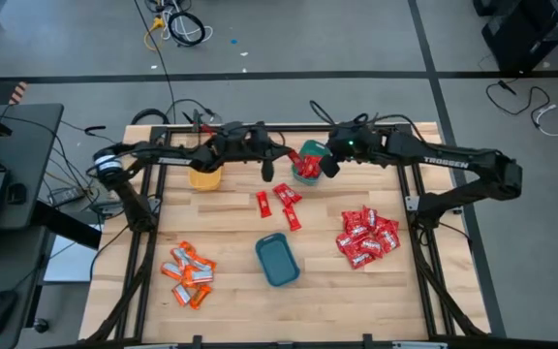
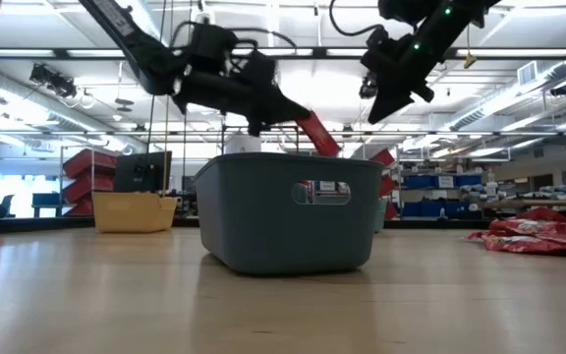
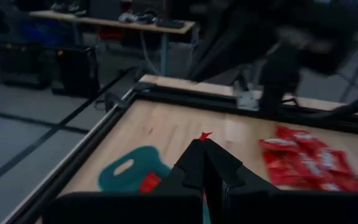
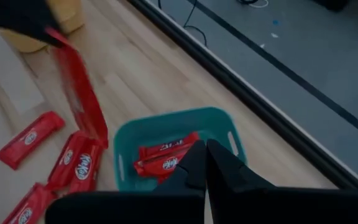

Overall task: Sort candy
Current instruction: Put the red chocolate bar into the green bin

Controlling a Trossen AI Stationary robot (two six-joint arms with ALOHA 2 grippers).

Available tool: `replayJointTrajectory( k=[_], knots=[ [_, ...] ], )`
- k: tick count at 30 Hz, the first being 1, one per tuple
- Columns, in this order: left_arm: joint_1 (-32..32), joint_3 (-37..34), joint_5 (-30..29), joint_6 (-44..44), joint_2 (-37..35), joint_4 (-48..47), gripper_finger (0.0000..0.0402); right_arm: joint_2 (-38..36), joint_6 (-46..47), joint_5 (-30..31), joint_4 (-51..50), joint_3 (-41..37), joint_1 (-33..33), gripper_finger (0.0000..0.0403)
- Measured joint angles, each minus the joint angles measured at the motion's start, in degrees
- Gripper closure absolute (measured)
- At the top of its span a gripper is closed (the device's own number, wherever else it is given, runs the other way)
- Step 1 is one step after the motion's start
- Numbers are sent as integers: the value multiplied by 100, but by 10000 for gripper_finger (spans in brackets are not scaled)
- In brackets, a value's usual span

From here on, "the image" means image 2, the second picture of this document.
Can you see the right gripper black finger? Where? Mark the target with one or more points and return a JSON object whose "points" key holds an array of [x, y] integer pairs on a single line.
{"points": [[381, 99], [396, 104]]}

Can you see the red KitKat bar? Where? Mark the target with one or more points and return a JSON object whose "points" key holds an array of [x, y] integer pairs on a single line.
{"points": [[318, 135]]}

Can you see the dark blue plastic bin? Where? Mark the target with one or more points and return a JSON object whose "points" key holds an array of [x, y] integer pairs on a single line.
{"points": [[263, 221]]}

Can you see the green plastic bin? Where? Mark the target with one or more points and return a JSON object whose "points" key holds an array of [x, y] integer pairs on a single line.
{"points": [[380, 216]]}

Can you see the yellow plastic bin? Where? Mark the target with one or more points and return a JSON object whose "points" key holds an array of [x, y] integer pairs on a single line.
{"points": [[133, 214]]}

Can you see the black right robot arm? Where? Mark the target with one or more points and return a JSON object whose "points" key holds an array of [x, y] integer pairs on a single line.
{"points": [[450, 19]]}

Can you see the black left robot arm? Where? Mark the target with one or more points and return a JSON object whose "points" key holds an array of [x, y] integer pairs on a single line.
{"points": [[130, 39]]}

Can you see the yellow hanging hook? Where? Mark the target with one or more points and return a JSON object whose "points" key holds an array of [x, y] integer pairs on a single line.
{"points": [[469, 60]]}

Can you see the red storage bin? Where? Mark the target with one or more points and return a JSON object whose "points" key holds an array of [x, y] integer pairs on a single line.
{"points": [[89, 188], [79, 209], [89, 163], [391, 211], [387, 186]]}

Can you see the shelf with blue bins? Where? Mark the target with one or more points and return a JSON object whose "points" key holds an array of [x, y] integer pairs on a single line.
{"points": [[435, 182]]}

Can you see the blue white box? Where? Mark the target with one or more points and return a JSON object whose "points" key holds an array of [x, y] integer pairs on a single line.
{"points": [[327, 186]]}

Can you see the black flat screen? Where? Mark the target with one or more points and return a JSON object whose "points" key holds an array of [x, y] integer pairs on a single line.
{"points": [[143, 172]]}

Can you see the white air vent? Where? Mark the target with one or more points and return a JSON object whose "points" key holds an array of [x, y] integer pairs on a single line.
{"points": [[527, 74]]}

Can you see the white bottle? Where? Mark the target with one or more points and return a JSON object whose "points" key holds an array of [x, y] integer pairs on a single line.
{"points": [[492, 189]]}

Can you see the black ceiling dome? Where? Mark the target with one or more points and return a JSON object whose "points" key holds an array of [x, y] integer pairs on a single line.
{"points": [[562, 89]]}

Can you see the black ceiling projector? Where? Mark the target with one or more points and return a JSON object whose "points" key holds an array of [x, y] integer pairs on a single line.
{"points": [[52, 81]]}

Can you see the wooden workbench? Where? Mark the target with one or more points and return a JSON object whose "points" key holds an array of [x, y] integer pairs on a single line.
{"points": [[538, 202]]}

